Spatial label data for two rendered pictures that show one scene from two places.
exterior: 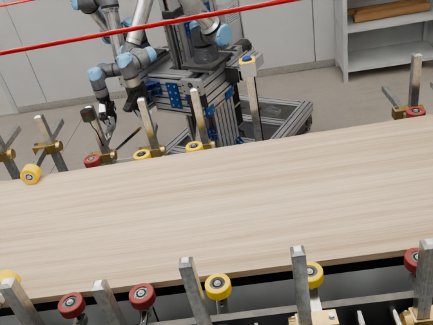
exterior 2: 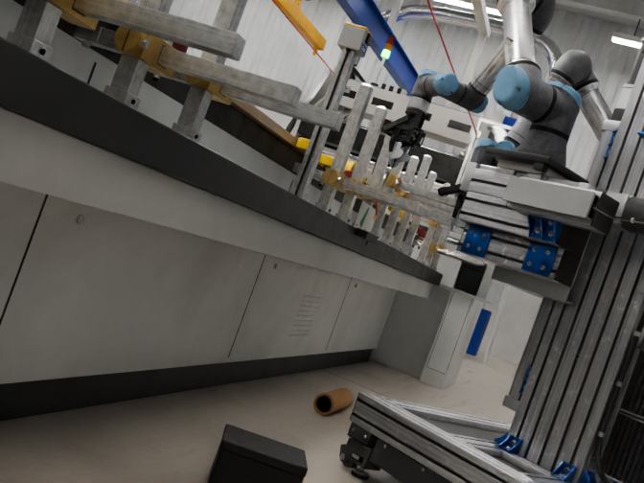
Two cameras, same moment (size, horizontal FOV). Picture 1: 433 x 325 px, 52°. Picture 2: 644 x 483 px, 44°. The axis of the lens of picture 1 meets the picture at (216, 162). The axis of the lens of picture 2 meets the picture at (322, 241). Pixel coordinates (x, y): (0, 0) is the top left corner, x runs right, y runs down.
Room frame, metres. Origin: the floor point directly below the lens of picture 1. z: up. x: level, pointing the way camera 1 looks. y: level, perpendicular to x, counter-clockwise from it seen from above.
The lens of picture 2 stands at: (2.41, -2.45, 0.59)
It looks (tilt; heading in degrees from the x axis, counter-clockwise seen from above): 1 degrees up; 101
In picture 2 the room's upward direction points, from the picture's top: 20 degrees clockwise
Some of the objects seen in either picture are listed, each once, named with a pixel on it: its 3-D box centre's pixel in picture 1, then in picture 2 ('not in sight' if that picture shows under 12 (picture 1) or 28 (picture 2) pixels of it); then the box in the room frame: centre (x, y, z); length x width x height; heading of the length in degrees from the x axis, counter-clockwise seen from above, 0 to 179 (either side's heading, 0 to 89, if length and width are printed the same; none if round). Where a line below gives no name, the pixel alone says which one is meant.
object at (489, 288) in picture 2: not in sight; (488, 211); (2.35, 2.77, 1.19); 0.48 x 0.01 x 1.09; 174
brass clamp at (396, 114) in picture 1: (407, 111); (211, 81); (1.79, -0.94, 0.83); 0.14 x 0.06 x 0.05; 84
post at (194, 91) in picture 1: (203, 132); (342, 154); (1.89, 0.03, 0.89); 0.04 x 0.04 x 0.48; 84
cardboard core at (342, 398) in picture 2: not in sight; (333, 401); (2.06, 0.69, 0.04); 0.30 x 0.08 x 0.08; 84
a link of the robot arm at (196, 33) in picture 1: (202, 30); (555, 109); (2.46, -0.07, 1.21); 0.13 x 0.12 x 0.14; 36
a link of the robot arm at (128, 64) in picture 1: (127, 66); (425, 86); (2.03, 0.31, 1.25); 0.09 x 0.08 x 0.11; 126
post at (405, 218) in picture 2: not in sight; (411, 203); (2.02, 1.28, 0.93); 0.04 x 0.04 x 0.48; 84
